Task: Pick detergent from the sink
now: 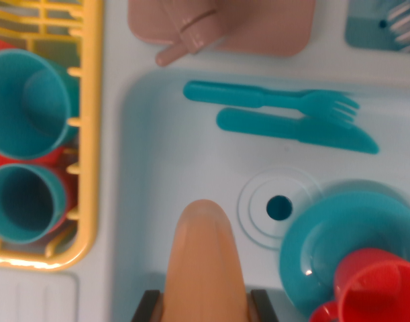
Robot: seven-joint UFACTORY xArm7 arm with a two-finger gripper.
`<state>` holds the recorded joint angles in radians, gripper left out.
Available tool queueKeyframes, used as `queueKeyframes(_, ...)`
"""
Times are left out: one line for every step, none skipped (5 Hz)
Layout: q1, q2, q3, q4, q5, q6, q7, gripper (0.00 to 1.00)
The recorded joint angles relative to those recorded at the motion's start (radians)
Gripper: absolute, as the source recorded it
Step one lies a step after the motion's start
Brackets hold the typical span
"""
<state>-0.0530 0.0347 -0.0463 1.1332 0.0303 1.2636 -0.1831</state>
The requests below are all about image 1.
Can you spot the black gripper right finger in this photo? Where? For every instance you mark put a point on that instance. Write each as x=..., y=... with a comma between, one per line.
x=263, y=308

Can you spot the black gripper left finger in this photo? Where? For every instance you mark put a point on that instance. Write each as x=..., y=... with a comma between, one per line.
x=147, y=308

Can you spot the cream toy detergent bottle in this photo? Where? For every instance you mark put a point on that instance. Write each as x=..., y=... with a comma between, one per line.
x=204, y=268

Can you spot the light blue toy sink unit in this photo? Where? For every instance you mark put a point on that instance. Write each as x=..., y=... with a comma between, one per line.
x=191, y=167

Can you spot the teal plastic plate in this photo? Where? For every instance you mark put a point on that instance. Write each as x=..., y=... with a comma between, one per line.
x=312, y=241

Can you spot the red cup under teal cup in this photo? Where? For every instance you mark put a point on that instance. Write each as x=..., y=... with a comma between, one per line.
x=69, y=198

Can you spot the teal plastic cup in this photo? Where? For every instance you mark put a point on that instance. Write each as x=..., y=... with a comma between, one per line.
x=23, y=201

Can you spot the teal plastic knife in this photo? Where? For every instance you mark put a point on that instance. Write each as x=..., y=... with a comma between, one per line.
x=275, y=125

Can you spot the yellow plastic dish rack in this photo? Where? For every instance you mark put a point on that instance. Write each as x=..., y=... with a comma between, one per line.
x=90, y=134

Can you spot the teal plastic fork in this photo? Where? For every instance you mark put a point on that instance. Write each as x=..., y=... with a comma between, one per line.
x=224, y=94

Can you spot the teal dish brush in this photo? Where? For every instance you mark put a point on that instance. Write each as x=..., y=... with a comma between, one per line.
x=409, y=30

